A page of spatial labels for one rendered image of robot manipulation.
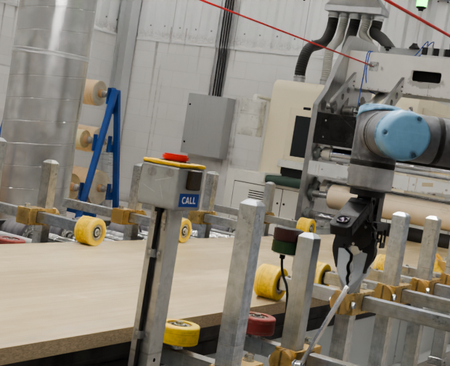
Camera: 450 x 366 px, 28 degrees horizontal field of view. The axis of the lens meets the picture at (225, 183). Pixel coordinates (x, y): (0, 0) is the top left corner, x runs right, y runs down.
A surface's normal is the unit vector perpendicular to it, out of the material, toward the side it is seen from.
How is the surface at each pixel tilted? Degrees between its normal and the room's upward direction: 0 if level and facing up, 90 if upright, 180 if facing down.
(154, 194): 90
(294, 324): 90
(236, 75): 90
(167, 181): 90
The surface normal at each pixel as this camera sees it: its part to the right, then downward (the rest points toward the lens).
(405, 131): 0.05, 0.07
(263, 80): -0.49, -0.03
